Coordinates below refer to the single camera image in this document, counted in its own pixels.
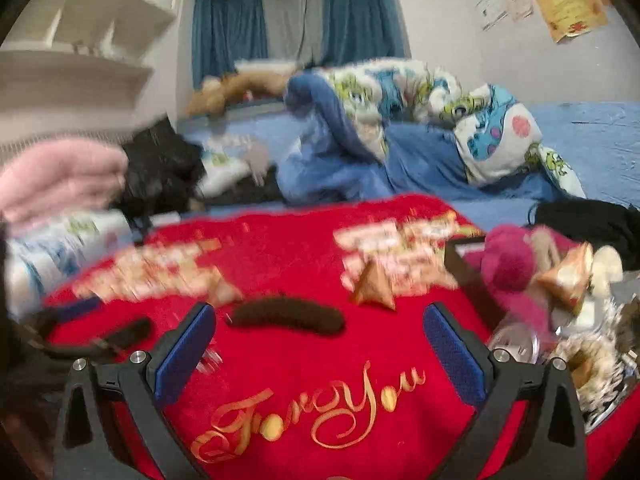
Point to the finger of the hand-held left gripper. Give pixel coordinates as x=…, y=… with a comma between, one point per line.
x=80, y=306
x=125, y=332

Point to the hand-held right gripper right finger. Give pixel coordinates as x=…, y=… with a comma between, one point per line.
x=452, y=355

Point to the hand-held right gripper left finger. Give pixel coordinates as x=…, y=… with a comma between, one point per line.
x=182, y=360

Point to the round silver packet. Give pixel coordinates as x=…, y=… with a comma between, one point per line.
x=515, y=342

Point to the black storage box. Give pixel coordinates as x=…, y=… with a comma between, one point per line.
x=465, y=280

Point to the copper pyramid gift box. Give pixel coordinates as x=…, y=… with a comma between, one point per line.
x=372, y=285
x=220, y=287
x=565, y=275

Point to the large cartoon pillow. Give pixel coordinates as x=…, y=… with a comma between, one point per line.
x=60, y=250

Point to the magenta plush hair band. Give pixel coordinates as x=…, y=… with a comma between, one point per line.
x=505, y=260

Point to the brown fuzzy hair clip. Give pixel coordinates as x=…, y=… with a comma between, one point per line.
x=285, y=317

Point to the red printed blanket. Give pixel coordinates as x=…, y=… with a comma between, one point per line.
x=310, y=360

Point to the pink quilt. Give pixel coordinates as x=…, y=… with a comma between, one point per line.
x=60, y=180

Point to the striped beige fur band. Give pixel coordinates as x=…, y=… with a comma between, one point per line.
x=545, y=247

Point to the cream frilly scrunchie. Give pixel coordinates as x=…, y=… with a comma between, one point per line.
x=600, y=360

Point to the black plastic bag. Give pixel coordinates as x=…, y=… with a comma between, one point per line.
x=160, y=165

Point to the cream plush hair clip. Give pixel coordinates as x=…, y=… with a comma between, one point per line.
x=607, y=265

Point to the dark brown garment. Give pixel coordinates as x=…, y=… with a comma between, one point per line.
x=250, y=192

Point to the black knit garment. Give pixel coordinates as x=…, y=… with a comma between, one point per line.
x=590, y=225

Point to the small cartoon pillow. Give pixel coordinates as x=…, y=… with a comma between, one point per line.
x=225, y=170

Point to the cartoon monster quilt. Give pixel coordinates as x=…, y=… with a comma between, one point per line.
x=500, y=125

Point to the blue bed sheet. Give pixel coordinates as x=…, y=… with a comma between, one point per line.
x=590, y=145

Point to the brown plush toy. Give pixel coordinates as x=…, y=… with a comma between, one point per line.
x=250, y=85

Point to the white plush toy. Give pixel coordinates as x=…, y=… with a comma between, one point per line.
x=265, y=66

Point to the blue curtain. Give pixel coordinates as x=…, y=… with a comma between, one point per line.
x=360, y=15
x=225, y=35

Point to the grey curtain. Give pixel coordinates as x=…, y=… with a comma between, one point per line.
x=295, y=20

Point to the small white wall certificate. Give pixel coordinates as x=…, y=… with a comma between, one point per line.
x=489, y=10

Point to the large yellow wall certificate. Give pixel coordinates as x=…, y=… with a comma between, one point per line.
x=570, y=7

